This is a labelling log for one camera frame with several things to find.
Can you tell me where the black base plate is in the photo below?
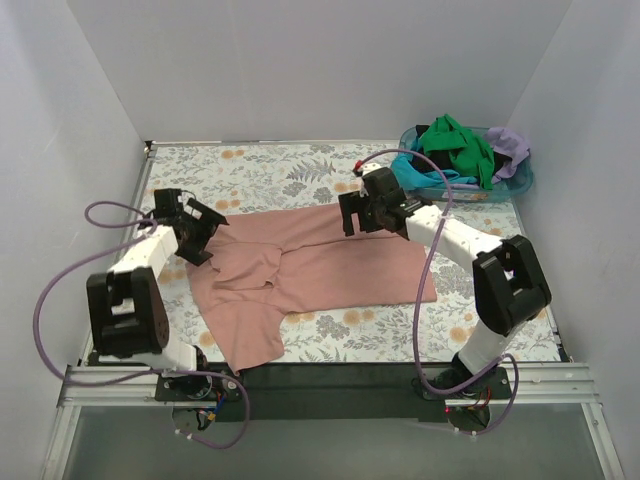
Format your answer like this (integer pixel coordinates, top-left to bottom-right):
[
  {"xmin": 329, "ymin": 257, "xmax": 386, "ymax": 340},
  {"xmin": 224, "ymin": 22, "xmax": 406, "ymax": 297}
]
[{"xmin": 154, "ymin": 362, "xmax": 512, "ymax": 423}]

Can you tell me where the black t shirt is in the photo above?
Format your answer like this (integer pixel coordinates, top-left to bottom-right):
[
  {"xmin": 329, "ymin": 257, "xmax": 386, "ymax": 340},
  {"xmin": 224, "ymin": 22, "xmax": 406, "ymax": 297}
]
[{"xmin": 410, "ymin": 150, "xmax": 455, "ymax": 174}]

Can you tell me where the green t shirt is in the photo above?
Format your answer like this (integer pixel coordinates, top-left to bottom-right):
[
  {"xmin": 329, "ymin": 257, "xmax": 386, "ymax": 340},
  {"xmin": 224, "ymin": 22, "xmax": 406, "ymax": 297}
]
[{"xmin": 418, "ymin": 114, "xmax": 495, "ymax": 190}]

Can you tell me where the lavender t shirt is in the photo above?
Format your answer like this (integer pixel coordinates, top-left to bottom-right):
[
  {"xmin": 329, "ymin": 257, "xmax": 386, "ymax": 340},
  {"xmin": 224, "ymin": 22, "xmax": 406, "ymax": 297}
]
[{"xmin": 482, "ymin": 127, "xmax": 531, "ymax": 184}]

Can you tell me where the aluminium frame rail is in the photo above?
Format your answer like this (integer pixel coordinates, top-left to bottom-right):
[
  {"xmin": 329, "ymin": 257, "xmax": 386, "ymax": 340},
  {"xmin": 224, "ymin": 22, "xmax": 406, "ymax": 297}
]
[{"xmin": 57, "ymin": 362, "xmax": 600, "ymax": 407}]

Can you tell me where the pink printed t shirt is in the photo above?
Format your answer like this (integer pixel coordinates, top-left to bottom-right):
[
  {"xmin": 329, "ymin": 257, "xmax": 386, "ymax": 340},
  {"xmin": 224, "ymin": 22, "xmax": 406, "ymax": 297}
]
[{"xmin": 187, "ymin": 204, "xmax": 426, "ymax": 371}]

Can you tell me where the floral patterned table mat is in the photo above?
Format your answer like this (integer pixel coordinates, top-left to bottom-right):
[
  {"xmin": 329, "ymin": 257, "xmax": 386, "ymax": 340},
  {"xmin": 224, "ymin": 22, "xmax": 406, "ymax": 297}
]
[{"xmin": 97, "ymin": 142, "xmax": 560, "ymax": 364}]

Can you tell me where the purple cable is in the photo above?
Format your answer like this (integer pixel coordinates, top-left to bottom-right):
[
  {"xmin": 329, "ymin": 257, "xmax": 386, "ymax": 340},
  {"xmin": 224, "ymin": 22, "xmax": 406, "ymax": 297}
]
[
  {"xmin": 32, "ymin": 200, "xmax": 251, "ymax": 450},
  {"xmin": 352, "ymin": 148, "xmax": 517, "ymax": 436}
]

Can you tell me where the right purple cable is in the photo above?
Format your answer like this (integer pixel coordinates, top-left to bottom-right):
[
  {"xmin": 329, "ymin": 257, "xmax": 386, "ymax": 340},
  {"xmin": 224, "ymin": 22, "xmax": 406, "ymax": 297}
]
[{"xmin": 352, "ymin": 148, "xmax": 517, "ymax": 436}]

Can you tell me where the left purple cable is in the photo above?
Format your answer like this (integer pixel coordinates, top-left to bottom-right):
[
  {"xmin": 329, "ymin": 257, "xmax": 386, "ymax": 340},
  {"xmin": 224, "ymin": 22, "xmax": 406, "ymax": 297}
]
[{"xmin": 32, "ymin": 200, "xmax": 251, "ymax": 450}]

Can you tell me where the teal plastic basket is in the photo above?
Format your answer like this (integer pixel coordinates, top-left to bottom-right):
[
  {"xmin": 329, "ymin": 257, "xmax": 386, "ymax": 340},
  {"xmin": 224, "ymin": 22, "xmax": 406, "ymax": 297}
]
[{"xmin": 405, "ymin": 128, "xmax": 533, "ymax": 203}]

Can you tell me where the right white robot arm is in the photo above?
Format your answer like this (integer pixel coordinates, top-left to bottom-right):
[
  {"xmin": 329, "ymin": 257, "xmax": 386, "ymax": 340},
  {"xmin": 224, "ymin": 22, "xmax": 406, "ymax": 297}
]
[{"xmin": 339, "ymin": 162, "xmax": 552, "ymax": 397}]

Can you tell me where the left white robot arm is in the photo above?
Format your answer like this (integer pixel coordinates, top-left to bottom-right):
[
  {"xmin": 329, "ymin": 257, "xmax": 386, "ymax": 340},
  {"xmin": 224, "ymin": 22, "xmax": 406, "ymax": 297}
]
[{"xmin": 86, "ymin": 188, "xmax": 228, "ymax": 376}]

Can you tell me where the teal t shirt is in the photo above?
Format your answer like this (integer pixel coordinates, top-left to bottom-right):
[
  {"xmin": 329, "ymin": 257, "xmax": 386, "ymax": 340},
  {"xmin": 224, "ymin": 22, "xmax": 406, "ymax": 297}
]
[{"xmin": 391, "ymin": 154, "xmax": 479, "ymax": 190}]

